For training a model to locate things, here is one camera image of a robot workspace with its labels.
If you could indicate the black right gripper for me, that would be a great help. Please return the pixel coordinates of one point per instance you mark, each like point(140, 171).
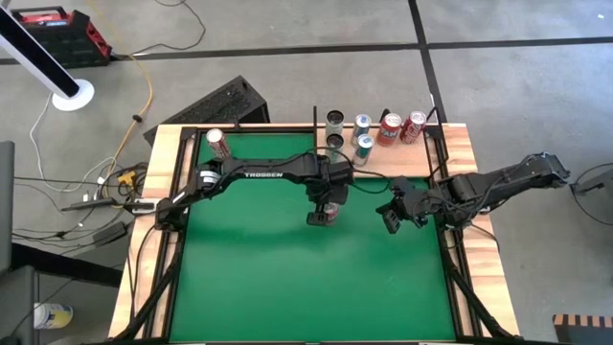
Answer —
point(413, 199)

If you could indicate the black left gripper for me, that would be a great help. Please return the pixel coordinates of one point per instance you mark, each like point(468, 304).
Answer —
point(330, 182)

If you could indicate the red Fanta can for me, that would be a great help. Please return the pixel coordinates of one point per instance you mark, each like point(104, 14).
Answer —
point(332, 211)
point(389, 130)

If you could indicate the white Celsius can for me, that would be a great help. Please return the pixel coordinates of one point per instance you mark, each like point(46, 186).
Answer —
point(335, 119)
point(335, 142)

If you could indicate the blue silver energy drink can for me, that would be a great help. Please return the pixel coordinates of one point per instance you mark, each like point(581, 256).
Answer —
point(362, 123)
point(365, 143)

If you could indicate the red Coca-Cola can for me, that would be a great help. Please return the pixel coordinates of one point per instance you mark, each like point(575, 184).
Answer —
point(218, 144)
point(412, 129)

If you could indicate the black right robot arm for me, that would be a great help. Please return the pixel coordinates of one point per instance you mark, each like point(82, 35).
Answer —
point(483, 184)

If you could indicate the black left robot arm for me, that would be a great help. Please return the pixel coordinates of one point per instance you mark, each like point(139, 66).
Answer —
point(263, 173)

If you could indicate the wooden shelf board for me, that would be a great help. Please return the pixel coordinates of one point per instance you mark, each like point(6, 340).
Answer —
point(407, 160)

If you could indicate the green table mat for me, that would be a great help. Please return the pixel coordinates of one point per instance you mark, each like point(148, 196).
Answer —
point(268, 278)

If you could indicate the yellow plug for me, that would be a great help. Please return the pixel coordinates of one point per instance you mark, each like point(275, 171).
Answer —
point(127, 177)

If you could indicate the grey metal stand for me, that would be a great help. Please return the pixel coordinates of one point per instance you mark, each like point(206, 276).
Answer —
point(594, 184)

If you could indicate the black power adapter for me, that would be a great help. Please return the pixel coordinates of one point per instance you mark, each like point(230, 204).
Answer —
point(110, 233)

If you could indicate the orange black striped object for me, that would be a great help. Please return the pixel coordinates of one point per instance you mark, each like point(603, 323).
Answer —
point(582, 330)

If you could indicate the black power strip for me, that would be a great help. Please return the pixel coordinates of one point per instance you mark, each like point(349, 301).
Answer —
point(91, 205)

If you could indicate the white yellow canister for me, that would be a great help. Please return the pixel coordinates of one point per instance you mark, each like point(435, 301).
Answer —
point(52, 316)

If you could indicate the red black tool box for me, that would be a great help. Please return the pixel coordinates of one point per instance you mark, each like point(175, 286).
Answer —
point(67, 38)

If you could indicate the grey furniture panel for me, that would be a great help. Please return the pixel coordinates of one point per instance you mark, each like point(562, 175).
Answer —
point(6, 206)

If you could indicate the dark grey cabinet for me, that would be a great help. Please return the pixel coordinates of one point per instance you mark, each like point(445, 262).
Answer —
point(16, 306)

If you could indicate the black white floor-standing pole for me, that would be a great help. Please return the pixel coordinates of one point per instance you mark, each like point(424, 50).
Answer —
point(38, 57)

